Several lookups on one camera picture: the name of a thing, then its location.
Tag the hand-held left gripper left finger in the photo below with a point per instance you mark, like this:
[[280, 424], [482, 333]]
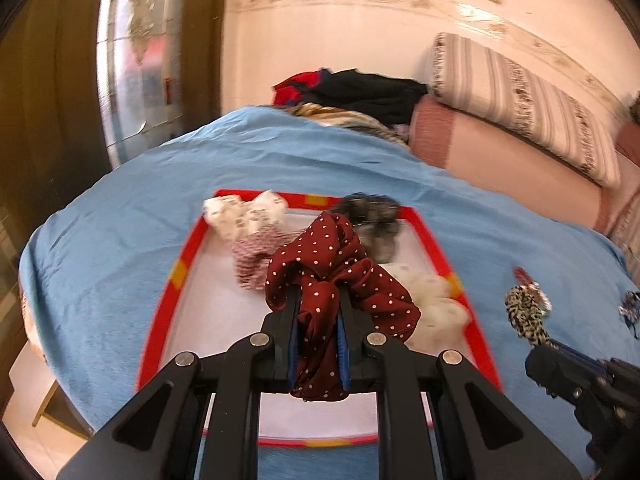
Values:
[[292, 350]]

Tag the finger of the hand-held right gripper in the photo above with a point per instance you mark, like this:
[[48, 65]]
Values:
[[555, 375], [585, 356]]

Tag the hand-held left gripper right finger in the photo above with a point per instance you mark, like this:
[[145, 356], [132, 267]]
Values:
[[345, 355]]

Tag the leopard print scrunchie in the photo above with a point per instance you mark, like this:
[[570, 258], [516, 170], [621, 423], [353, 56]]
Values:
[[522, 312]]

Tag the dark red polka-dot scrunchie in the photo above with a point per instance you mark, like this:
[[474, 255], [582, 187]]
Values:
[[340, 260]]

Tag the white tray with red rim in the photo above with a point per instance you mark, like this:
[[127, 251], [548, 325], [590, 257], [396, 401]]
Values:
[[210, 300]]

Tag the small scrunchie at right edge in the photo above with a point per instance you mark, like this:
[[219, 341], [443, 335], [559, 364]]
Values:
[[630, 307]]

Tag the red and white checked scrunchie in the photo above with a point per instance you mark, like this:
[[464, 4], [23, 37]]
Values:
[[255, 260]]

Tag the white fluffy scrunchie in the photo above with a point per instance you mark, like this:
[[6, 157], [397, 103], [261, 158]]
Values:
[[440, 305]]

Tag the grey and black scrunchie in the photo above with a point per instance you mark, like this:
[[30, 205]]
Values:
[[375, 230]]

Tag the striped floral back cushion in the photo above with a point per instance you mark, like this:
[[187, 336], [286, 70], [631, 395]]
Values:
[[627, 232]]

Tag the white printed scrunchie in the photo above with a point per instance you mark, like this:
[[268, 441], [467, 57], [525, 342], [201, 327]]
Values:
[[235, 217]]

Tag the light blue blanket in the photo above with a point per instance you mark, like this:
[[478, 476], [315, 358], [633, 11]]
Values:
[[125, 220]]

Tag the pink seat cushion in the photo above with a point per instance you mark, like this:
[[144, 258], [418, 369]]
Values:
[[490, 160]]

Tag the golden patterned cloth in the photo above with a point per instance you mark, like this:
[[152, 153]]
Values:
[[345, 120]]

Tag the wooden stool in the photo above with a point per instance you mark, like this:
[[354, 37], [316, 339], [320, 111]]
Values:
[[55, 405]]

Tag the black clothing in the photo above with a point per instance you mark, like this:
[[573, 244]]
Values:
[[365, 95]]

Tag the red clothing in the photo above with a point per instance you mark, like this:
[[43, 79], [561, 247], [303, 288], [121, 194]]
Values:
[[292, 89]]

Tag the striped floral pillow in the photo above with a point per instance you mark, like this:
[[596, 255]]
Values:
[[520, 95]]

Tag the dark wooden wardrobe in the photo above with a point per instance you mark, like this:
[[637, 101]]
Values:
[[45, 85]]

